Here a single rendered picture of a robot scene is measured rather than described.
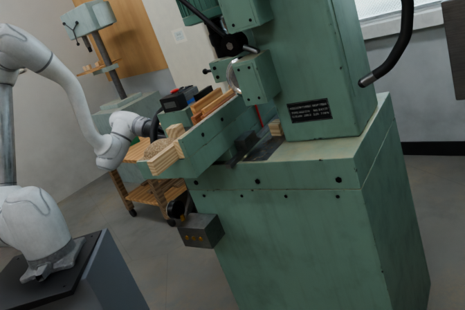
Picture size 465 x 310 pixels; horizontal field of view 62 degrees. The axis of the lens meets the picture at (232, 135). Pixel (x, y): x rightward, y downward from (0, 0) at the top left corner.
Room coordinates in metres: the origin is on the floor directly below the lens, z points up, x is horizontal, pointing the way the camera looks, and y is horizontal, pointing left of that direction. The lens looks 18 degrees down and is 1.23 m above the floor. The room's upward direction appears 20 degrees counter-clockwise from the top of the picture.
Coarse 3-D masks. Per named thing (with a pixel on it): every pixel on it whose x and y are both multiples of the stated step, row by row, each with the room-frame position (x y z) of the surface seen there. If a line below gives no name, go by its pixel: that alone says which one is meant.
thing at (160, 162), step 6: (162, 150) 0.96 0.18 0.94; (168, 150) 0.95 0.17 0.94; (174, 150) 0.97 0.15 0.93; (156, 156) 0.93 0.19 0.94; (162, 156) 0.93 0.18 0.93; (168, 156) 0.94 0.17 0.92; (174, 156) 0.96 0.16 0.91; (150, 162) 0.90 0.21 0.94; (156, 162) 0.91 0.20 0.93; (162, 162) 0.92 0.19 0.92; (168, 162) 0.94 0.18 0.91; (174, 162) 0.95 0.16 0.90; (150, 168) 0.91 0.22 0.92; (156, 168) 0.91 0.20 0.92; (162, 168) 0.92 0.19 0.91; (156, 174) 0.90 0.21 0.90
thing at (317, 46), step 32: (288, 0) 0.98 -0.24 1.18; (320, 0) 0.93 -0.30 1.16; (352, 0) 1.07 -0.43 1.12; (256, 32) 1.05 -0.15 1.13; (288, 32) 1.00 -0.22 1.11; (320, 32) 0.95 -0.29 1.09; (352, 32) 1.02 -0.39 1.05; (288, 64) 1.01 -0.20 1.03; (320, 64) 0.96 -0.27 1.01; (352, 64) 0.97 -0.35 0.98; (288, 96) 1.03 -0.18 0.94; (320, 96) 0.97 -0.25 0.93; (352, 96) 0.94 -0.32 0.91; (288, 128) 1.05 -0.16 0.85; (320, 128) 0.99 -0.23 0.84; (352, 128) 0.94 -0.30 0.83
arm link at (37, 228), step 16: (16, 192) 1.25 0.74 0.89; (32, 192) 1.22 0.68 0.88; (16, 208) 1.18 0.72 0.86; (32, 208) 1.18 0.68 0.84; (48, 208) 1.21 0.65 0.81; (0, 224) 1.21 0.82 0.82; (16, 224) 1.16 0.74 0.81; (32, 224) 1.16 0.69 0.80; (48, 224) 1.18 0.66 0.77; (64, 224) 1.24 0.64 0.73; (16, 240) 1.17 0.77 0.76; (32, 240) 1.16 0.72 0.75; (48, 240) 1.17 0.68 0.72; (64, 240) 1.21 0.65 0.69; (32, 256) 1.16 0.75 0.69
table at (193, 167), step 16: (256, 112) 1.23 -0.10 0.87; (224, 128) 1.09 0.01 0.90; (240, 128) 1.14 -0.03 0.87; (208, 144) 1.02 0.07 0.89; (224, 144) 1.07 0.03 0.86; (144, 160) 1.06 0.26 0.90; (192, 160) 0.95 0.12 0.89; (208, 160) 1.00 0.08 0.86; (144, 176) 1.07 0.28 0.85; (160, 176) 1.03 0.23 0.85; (176, 176) 0.99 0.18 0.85; (192, 176) 0.96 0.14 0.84
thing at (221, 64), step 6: (216, 60) 1.26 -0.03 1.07; (222, 60) 1.23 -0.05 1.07; (228, 60) 1.21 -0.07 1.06; (210, 66) 1.26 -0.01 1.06; (216, 66) 1.25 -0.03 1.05; (222, 66) 1.23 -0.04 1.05; (216, 72) 1.25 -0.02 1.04; (222, 72) 1.24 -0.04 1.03; (216, 78) 1.26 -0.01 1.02; (222, 78) 1.24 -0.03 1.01
